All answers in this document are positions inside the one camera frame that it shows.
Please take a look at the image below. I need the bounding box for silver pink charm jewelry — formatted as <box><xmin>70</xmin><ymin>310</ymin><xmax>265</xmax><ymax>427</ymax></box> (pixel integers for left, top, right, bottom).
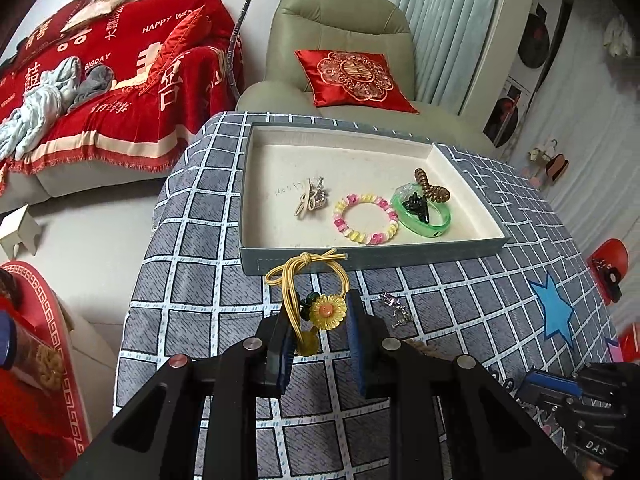
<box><xmin>378</xmin><ymin>292</ymin><xmax>412</xmax><ymax>328</ymax></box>

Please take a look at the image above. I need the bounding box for yellow sunflower hair tie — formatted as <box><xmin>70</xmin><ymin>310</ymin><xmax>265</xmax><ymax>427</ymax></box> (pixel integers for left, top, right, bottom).
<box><xmin>263</xmin><ymin>247</ymin><xmax>350</xmax><ymax>356</ymax></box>

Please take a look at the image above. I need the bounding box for brown spiral hair tie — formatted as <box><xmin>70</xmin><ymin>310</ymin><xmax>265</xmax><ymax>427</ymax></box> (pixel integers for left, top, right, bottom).
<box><xmin>413</xmin><ymin>167</ymin><xmax>452</xmax><ymax>206</ymax></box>

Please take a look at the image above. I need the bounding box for grey jewelry tray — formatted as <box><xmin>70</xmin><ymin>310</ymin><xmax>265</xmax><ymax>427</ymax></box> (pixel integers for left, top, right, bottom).
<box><xmin>239</xmin><ymin>124</ymin><xmax>509</xmax><ymax>275</ymax></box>

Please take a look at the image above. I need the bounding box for right hand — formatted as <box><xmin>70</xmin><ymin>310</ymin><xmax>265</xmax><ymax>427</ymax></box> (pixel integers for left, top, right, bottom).
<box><xmin>582</xmin><ymin>460</ymin><xmax>613</xmax><ymax>480</ymax></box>

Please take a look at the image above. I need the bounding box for grey checked tablecloth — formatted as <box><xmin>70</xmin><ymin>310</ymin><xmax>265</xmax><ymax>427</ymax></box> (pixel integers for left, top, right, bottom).
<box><xmin>113</xmin><ymin>110</ymin><xmax>618</xmax><ymax>480</ymax></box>

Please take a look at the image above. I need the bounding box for red plastic stool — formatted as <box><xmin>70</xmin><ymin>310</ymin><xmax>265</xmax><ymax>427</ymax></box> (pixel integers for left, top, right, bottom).
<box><xmin>587</xmin><ymin>238</ymin><xmax>629</xmax><ymax>304</ymax></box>

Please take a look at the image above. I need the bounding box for silver hair clip in tray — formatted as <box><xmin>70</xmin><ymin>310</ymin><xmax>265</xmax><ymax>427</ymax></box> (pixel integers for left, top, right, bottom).
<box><xmin>294</xmin><ymin>177</ymin><xmax>328</xmax><ymax>220</ymax></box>

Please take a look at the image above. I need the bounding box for black claw hair clip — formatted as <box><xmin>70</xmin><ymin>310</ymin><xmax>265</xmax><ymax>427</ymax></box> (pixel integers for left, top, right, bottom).
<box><xmin>402</xmin><ymin>193</ymin><xmax>430</xmax><ymax>224</ymax></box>

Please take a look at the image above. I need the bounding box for green bangle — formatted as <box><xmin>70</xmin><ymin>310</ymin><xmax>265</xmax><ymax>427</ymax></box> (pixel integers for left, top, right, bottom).
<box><xmin>390</xmin><ymin>183</ymin><xmax>451</xmax><ymax>237</ymax></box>

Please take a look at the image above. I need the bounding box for red round rug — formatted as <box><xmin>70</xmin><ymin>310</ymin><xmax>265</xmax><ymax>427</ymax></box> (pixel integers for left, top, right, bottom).
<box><xmin>1</xmin><ymin>261</ymin><xmax>91</xmax><ymax>479</ymax></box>

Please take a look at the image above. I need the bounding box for red sofa blanket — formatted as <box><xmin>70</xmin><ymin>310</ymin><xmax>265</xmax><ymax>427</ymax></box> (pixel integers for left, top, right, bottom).
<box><xmin>1</xmin><ymin>0</ymin><xmax>244</xmax><ymax>194</ymax></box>

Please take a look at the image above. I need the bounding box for red embroidered cushion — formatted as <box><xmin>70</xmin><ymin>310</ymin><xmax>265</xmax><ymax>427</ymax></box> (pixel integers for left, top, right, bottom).
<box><xmin>295</xmin><ymin>50</ymin><xmax>419</xmax><ymax>114</ymax></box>

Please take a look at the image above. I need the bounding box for small white stool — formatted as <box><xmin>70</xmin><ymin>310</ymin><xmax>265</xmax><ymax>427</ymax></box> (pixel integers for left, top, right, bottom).
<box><xmin>0</xmin><ymin>205</ymin><xmax>42</xmax><ymax>260</ymax></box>

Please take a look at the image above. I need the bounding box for grey garment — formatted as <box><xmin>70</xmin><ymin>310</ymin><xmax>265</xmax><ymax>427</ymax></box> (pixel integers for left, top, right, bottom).
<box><xmin>67</xmin><ymin>64</ymin><xmax>114</xmax><ymax>112</ymax></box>

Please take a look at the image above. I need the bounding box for red diamond cushion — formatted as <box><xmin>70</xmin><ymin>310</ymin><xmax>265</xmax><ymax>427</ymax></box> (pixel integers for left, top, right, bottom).
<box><xmin>140</xmin><ymin>6</ymin><xmax>212</xmax><ymax>94</ymax></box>

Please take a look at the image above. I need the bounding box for green armchair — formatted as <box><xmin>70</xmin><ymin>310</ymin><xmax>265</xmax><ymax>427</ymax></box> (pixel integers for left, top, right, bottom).
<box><xmin>236</xmin><ymin>0</ymin><xmax>494</xmax><ymax>155</ymax></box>

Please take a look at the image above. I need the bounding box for light blue clothes pile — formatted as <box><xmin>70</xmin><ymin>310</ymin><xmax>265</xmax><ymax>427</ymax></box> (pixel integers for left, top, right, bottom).
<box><xmin>0</xmin><ymin>56</ymin><xmax>81</xmax><ymax>159</ymax></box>

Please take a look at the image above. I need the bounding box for light blue curtain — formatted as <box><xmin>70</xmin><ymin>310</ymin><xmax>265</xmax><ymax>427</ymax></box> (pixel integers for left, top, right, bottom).
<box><xmin>397</xmin><ymin>0</ymin><xmax>497</xmax><ymax>114</ymax></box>

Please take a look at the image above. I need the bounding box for brown braided hair tie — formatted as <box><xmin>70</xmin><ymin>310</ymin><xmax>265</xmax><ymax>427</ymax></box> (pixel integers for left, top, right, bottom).
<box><xmin>404</xmin><ymin>338</ymin><xmax>442</xmax><ymax>359</ymax></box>

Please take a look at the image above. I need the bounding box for pink yellow bead bracelet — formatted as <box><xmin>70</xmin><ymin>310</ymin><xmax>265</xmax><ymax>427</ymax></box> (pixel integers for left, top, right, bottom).
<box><xmin>332</xmin><ymin>193</ymin><xmax>400</xmax><ymax>246</ymax></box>

